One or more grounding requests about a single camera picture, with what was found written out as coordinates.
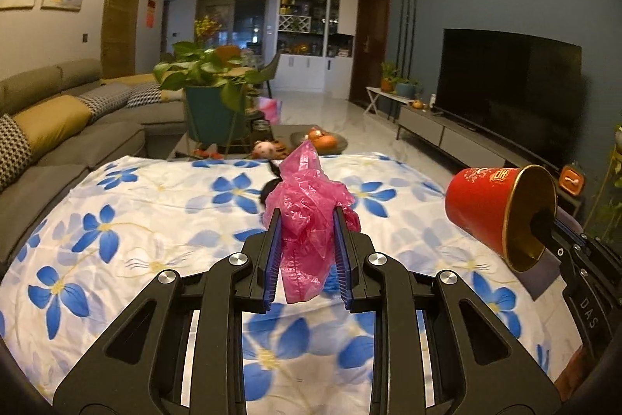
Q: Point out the red bucket with gold rim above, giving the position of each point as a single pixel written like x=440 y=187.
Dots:
x=476 y=206

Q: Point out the dark wooden door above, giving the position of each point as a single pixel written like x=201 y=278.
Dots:
x=371 y=36

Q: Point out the large pink plastic bag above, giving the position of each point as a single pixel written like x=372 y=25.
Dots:
x=306 y=211

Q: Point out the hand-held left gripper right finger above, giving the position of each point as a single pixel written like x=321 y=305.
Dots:
x=342 y=259

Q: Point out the small potted plant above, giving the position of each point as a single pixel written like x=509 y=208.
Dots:
x=388 y=77

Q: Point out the fruit tray with oranges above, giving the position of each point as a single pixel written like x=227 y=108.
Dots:
x=323 y=142

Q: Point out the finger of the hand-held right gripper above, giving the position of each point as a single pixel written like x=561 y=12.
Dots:
x=544 y=223

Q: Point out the grey patterned pillow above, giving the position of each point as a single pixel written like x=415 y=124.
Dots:
x=104 y=100

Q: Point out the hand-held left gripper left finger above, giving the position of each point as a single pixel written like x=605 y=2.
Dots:
x=272 y=259

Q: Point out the flat screen television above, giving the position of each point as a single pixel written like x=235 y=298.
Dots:
x=510 y=94

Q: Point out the red wall decoration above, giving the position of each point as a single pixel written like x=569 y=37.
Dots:
x=152 y=1

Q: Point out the blue floral blanket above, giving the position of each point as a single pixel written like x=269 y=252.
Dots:
x=146 y=220

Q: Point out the grey sectional sofa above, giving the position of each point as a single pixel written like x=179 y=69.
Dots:
x=63 y=142

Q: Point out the light wooden door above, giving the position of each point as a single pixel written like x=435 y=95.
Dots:
x=120 y=21

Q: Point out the plush toy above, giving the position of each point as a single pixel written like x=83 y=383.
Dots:
x=267 y=148

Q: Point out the small white folding table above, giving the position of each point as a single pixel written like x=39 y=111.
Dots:
x=376 y=99

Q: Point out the grey television cabinet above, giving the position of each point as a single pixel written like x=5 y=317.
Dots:
x=427 y=130

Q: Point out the glass coffee table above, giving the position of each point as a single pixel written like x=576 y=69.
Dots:
x=286 y=130

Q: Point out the white display cabinet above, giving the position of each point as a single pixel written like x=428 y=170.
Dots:
x=306 y=65

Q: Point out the large yellow pillow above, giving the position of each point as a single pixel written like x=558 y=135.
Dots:
x=53 y=121

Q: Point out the small houndstooth pillow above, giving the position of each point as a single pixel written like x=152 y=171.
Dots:
x=145 y=95

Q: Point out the teal planter stand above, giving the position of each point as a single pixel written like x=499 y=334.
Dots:
x=209 y=113

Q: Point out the grey dining chair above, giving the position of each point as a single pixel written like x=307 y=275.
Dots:
x=269 y=70

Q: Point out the orange box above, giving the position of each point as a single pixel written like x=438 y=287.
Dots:
x=572 y=181

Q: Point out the small black plastic bag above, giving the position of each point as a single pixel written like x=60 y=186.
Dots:
x=271 y=189

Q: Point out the yellow flower bouquet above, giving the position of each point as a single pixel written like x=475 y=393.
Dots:
x=209 y=27

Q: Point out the large houndstooth pillow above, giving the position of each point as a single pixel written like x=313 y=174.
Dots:
x=12 y=152

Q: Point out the pink gift bag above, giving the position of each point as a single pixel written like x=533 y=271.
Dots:
x=269 y=109

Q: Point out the green leafy houseplant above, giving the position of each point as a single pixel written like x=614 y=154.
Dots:
x=204 y=67

